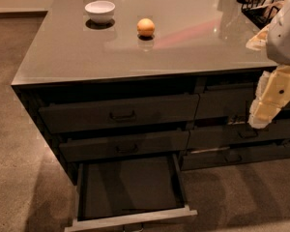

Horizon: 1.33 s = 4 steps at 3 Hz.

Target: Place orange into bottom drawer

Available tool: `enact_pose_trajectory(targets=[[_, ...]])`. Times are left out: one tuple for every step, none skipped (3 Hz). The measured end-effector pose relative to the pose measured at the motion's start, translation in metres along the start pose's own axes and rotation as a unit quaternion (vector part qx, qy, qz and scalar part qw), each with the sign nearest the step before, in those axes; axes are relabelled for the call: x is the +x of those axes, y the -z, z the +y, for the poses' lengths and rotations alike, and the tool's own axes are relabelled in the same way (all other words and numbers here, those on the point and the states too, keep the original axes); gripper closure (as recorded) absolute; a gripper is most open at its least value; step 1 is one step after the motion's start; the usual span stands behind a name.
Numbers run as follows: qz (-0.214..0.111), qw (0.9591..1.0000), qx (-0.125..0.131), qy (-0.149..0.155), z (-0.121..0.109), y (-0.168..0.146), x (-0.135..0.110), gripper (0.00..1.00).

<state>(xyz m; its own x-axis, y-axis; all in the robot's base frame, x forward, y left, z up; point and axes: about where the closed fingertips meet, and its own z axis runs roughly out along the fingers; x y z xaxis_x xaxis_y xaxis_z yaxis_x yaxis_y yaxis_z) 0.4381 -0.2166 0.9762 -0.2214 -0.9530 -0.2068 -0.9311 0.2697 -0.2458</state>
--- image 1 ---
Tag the bottom right dark drawer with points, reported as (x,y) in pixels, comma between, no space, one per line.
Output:
(225,157)

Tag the top left dark drawer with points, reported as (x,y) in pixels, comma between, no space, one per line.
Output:
(98,115)

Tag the brown packet in basket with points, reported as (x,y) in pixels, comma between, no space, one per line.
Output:
(272,9)

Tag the top right dark drawer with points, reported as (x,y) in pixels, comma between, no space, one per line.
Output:
(225,101)

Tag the dark drawer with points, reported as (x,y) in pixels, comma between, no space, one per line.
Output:
(124,145)
(98,115)
(225,101)
(221,136)
(225,157)

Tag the middle right dark drawer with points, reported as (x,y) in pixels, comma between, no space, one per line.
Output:
(221,136)

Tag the orange fruit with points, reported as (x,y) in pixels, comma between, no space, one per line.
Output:
(145,27)

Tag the dark drawer cabinet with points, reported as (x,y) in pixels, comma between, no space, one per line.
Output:
(196,43)

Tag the white ceramic bowl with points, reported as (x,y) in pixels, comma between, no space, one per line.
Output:
(100,12)

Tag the middle left dark drawer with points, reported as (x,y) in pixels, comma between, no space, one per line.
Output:
(124,145)

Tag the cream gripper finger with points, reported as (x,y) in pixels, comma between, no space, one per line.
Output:
(258,41)
(272,94)

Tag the open bottom left drawer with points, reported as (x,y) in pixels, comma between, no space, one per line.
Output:
(130,195)

